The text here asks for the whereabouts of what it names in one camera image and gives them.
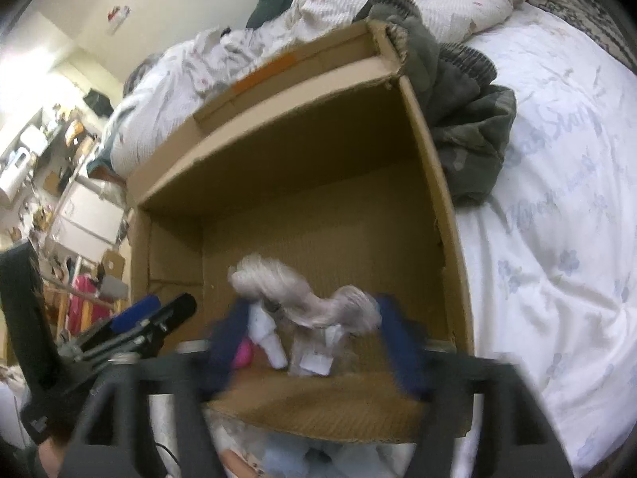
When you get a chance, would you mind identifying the patterned knit blanket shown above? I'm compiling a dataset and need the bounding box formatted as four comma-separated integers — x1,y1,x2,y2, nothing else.
527,0,636,72

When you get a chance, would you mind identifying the black hanging garment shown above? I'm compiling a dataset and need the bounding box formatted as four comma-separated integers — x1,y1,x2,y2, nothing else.
83,88,113,119

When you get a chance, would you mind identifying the small cardboard box on floor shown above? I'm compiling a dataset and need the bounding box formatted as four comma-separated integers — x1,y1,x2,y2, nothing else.
96,249,125,283

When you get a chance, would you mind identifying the light blue fluffy scrunchie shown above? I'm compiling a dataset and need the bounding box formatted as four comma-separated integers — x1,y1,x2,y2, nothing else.
261,434,395,478

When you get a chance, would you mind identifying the camouflage jacket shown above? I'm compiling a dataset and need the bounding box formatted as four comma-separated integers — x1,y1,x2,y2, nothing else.
355,0,517,206

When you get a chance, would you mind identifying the person left hand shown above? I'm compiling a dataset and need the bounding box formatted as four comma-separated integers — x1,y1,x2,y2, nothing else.
38,436,69,478

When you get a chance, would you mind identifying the pink rubber duck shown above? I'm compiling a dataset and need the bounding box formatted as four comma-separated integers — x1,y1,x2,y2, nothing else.
232,338,254,370

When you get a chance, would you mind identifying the wooden rack with pink items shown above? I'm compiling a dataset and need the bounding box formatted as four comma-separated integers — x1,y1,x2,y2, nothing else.
45,257,118,341

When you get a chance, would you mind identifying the crumpled beige bear duvet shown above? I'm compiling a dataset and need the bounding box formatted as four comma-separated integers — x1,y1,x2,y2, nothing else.
86,0,525,181

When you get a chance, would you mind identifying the open brown cardboard box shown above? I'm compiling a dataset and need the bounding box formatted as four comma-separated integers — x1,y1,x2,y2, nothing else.
124,17,476,444

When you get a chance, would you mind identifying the white bear print bedsheet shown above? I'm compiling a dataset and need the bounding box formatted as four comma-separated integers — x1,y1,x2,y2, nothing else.
455,4,636,477

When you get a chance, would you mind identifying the small cardboard tube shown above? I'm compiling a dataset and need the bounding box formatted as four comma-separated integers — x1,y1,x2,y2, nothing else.
220,449,259,478

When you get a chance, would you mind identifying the clear plastic packet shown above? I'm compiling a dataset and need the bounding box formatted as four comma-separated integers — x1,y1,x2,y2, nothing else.
288,325,358,378

